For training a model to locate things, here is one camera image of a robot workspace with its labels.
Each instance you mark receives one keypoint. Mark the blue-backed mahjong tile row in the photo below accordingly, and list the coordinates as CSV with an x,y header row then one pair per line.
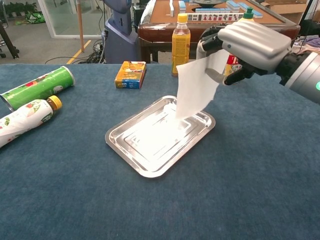
x,y
212,10

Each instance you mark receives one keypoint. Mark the wooden pole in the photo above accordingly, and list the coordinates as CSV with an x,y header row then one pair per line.
x,y
80,25

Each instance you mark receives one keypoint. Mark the white wrapped bottle yellow cap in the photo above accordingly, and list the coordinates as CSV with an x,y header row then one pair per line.
x,y
25,117

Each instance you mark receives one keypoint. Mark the green bag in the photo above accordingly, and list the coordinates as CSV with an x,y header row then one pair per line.
x,y
35,18

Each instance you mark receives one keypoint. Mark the yellow detergent bottle green cap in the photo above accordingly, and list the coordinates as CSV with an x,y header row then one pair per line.
x,y
248,13

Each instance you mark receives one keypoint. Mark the face-up mahjong tile row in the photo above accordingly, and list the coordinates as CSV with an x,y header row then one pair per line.
x,y
215,17

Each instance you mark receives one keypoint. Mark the green chips can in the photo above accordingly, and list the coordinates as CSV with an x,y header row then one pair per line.
x,y
37,88

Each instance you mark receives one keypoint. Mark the cardboard box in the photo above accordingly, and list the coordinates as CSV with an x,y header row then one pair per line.
x,y
290,11

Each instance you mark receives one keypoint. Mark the white plastic basket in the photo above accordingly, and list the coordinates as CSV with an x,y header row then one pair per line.
x,y
298,48

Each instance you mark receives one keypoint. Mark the orange snack box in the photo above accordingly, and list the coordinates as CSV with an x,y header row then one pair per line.
x,y
130,75

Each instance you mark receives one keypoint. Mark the blue machine base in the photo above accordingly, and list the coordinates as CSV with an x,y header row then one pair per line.
x,y
120,42

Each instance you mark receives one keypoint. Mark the stainless steel tray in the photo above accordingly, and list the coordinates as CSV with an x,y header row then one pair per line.
x,y
150,145

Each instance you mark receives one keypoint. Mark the white paper sheet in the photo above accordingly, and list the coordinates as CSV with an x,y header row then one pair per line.
x,y
195,87

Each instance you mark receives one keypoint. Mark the blue table cloth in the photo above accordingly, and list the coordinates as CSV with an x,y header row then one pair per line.
x,y
75,200

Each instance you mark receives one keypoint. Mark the black chair base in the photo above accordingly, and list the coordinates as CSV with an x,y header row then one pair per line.
x,y
8,42

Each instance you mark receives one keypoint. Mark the green potted plants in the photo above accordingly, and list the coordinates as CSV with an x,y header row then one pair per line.
x,y
20,8

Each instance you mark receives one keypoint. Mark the yellow tea bottle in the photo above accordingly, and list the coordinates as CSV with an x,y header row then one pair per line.
x,y
180,50

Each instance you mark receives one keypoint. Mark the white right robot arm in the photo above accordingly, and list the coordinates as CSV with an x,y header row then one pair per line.
x,y
307,75

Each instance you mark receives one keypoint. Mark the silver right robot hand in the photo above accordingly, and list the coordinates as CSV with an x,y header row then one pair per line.
x,y
255,42

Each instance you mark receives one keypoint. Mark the brown mahjong table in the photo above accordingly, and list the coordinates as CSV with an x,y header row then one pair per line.
x,y
162,32

